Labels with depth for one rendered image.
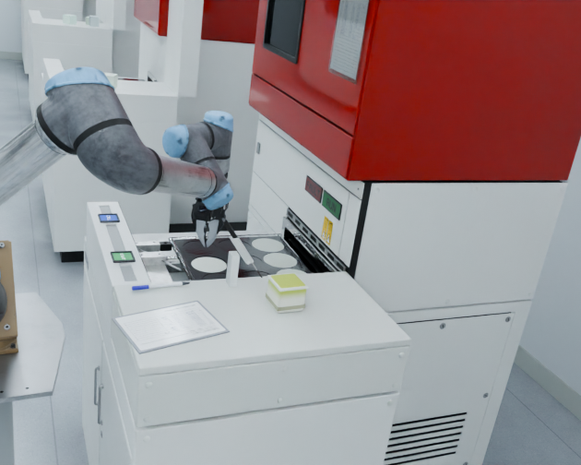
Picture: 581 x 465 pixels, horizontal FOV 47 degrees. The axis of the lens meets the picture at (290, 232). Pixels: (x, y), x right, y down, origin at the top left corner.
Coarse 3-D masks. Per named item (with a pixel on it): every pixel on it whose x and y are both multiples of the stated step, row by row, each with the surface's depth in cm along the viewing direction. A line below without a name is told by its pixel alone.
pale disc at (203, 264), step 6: (198, 258) 192; (204, 258) 192; (210, 258) 193; (216, 258) 193; (192, 264) 188; (198, 264) 188; (204, 264) 189; (210, 264) 189; (216, 264) 190; (222, 264) 191; (204, 270) 185; (210, 270) 186; (216, 270) 186
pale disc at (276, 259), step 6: (264, 258) 198; (270, 258) 198; (276, 258) 199; (282, 258) 199; (288, 258) 200; (294, 258) 201; (270, 264) 195; (276, 264) 195; (282, 264) 196; (288, 264) 196; (294, 264) 197
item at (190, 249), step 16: (176, 240) 202; (192, 240) 203; (224, 240) 206; (192, 256) 192; (208, 256) 194; (224, 256) 195; (240, 256) 197; (256, 256) 198; (192, 272) 183; (208, 272) 185; (224, 272) 186; (240, 272) 187; (256, 272) 189; (272, 272) 190
